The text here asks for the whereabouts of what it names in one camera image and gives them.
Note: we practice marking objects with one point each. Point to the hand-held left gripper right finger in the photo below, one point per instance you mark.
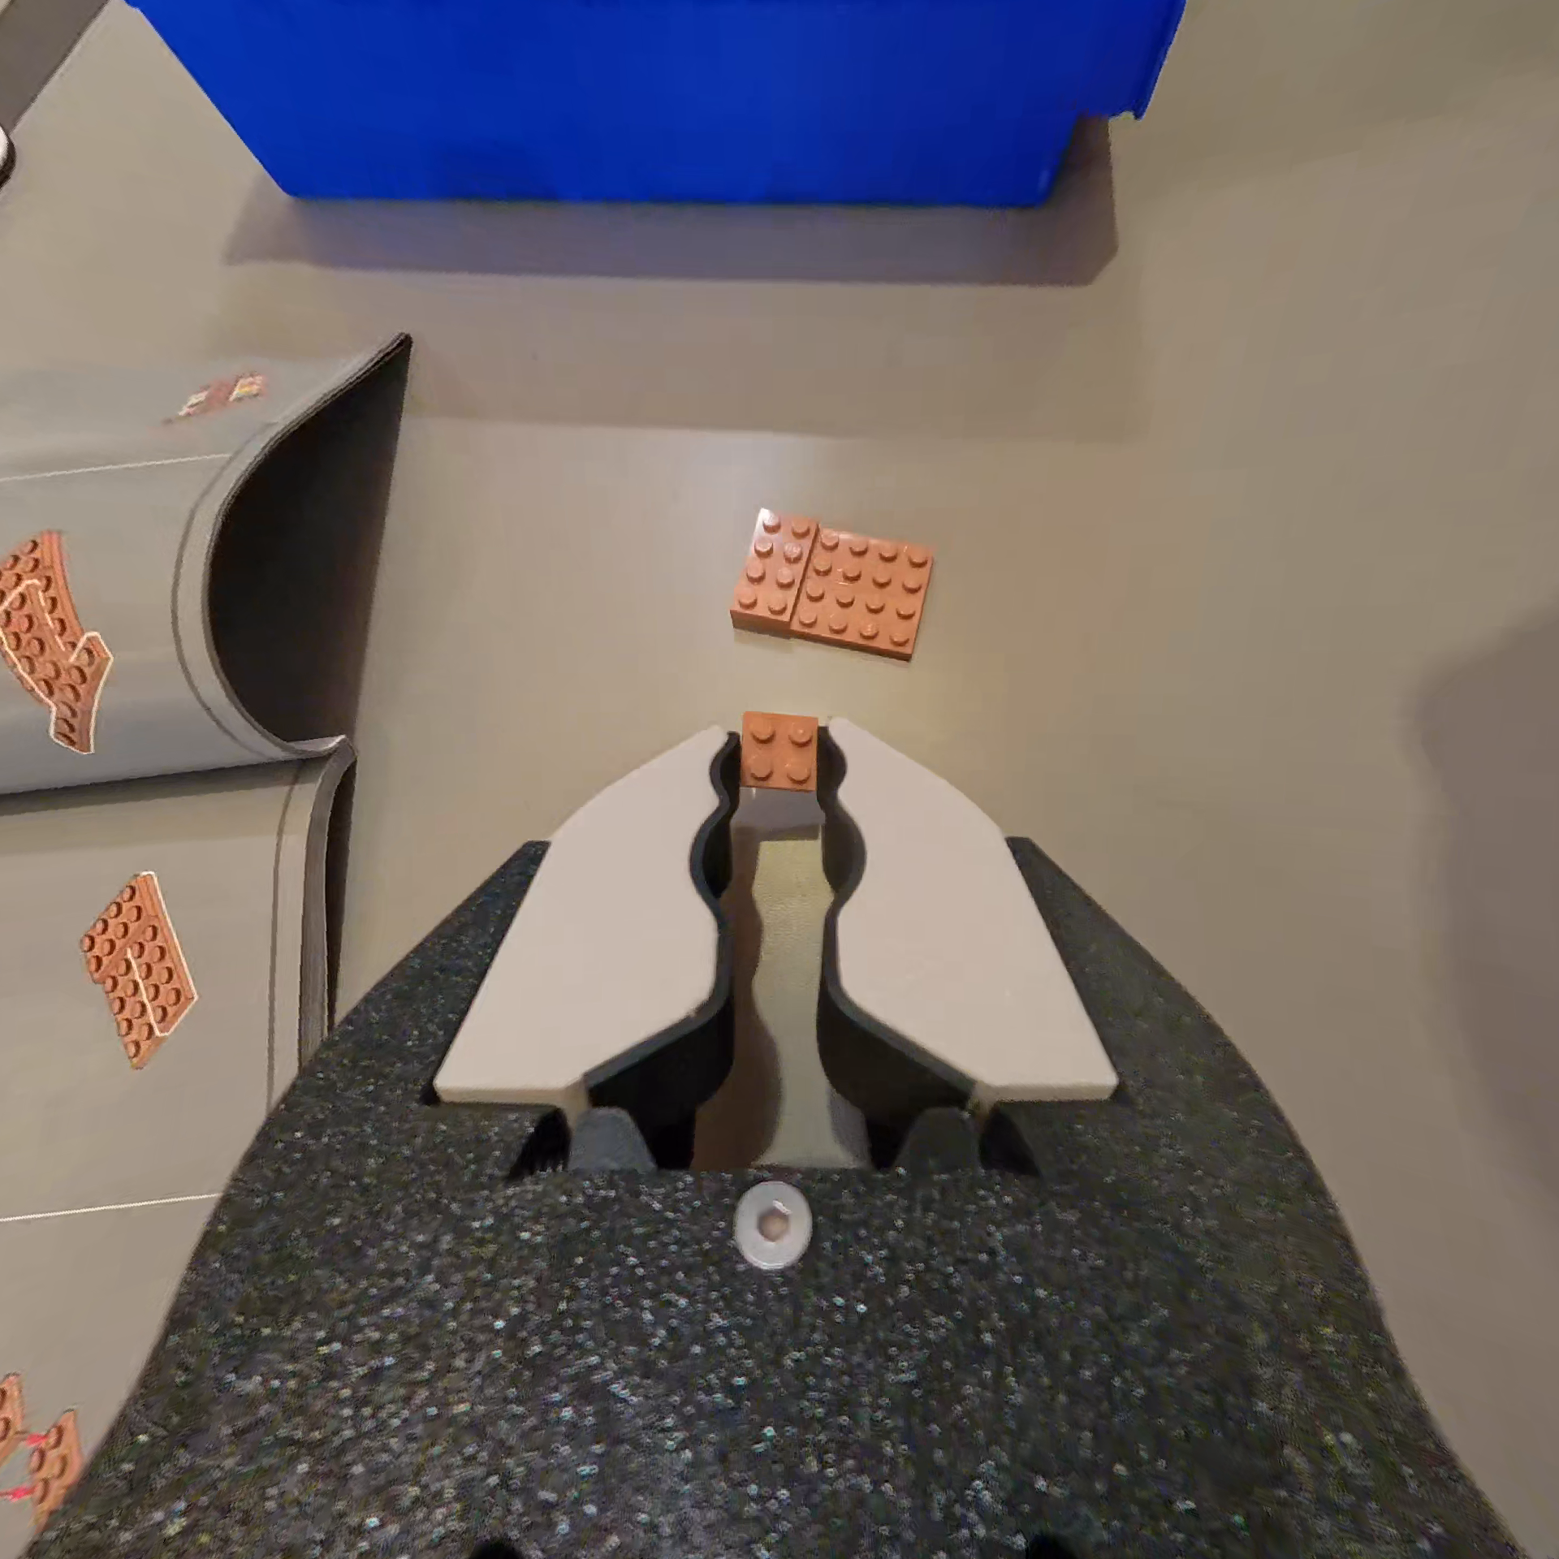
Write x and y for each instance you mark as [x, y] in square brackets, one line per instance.
[962, 950]

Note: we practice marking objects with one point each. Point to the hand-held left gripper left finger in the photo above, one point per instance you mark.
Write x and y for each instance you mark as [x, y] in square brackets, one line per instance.
[586, 950]

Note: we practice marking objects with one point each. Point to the brown two-by-two lego brick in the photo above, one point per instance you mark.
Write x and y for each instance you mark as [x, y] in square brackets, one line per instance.
[780, 744]

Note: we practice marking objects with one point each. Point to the brown square lego plate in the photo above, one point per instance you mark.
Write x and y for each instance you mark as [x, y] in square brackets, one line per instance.
[866, 596]

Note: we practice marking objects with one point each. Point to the brown narrow lego plate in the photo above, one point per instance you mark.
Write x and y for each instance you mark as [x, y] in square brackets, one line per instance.
[767, 579]

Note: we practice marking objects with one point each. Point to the blue plastic bin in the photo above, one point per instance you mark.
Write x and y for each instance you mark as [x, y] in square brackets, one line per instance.
[671, 97]

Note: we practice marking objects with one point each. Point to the grey lego instruction booklet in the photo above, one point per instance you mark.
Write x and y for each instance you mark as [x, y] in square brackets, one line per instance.
[122, 681]

